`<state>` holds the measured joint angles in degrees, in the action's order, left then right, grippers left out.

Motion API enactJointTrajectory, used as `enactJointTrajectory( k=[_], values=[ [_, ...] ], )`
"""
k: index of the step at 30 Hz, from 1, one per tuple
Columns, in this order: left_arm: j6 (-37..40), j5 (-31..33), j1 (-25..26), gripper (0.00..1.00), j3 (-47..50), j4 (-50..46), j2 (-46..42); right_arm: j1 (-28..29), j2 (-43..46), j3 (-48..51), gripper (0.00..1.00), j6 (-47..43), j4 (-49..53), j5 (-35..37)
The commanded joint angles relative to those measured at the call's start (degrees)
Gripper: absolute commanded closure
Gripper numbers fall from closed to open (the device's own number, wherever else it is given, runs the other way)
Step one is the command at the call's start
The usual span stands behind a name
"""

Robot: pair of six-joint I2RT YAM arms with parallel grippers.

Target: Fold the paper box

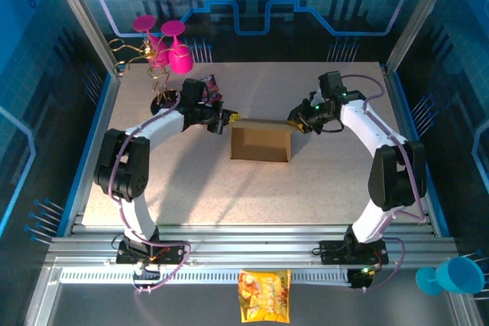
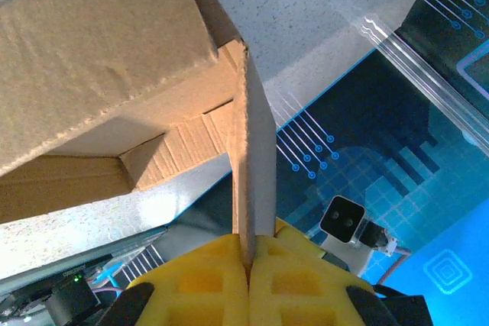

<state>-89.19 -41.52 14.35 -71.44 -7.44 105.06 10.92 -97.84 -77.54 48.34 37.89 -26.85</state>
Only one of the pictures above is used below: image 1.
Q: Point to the black controller box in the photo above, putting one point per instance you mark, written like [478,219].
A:
[361,279]

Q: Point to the aluminium frame post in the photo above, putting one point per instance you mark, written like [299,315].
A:
[80,17]
[420,17]

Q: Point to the blue plastic goblet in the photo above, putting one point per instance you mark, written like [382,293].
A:
[460,274]

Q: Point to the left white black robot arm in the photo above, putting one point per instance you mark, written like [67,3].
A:
[122,165]

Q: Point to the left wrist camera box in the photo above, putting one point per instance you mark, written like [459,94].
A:
[193,91]

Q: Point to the yellow chips bag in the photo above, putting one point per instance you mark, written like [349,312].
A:
[264,295]

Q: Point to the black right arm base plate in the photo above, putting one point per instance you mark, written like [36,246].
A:
[332,251]

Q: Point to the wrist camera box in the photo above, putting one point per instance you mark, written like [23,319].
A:
[331,83]
[193,91]

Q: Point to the pink wine glass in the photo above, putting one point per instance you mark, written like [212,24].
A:
[144,23]
[180,59]

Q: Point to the brown cardboard paper box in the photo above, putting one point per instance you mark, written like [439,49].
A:
[260,144]

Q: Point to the purple snack packet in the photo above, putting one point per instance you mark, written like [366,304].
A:
[213,87]

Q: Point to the aluminium front frame rail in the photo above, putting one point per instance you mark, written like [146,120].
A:
[248,244]

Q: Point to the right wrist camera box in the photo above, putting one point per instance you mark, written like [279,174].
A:
[331,83]

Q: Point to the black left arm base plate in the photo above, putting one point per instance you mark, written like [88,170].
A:
[172,251]

